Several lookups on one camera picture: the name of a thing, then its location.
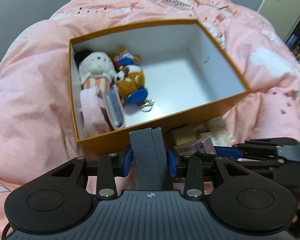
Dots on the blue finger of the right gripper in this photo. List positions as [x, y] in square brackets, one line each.
[228, 152]

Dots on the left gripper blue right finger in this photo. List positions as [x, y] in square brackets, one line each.
[174, 162]

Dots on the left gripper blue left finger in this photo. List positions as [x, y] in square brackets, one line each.
[125, 161]

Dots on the dark grey box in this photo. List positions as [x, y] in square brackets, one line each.
[151, 164]

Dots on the mauve small box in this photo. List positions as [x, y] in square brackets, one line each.
[202, 145]

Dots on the gold yellow box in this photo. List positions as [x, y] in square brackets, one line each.
[183, 135]

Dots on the pink fabric pouch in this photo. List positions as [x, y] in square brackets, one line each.
[95, 117]

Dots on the brown white dog plush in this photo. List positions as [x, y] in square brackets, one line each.
[130, 81]

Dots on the white bunny plush striped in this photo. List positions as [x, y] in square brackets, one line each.
[95, 69]

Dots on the orange cardboard box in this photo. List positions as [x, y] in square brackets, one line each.
[188, 75]

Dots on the pink printed duvet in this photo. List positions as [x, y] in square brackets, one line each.
[36, 130]

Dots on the white door with handle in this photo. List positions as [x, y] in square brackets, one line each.
[284, 15]

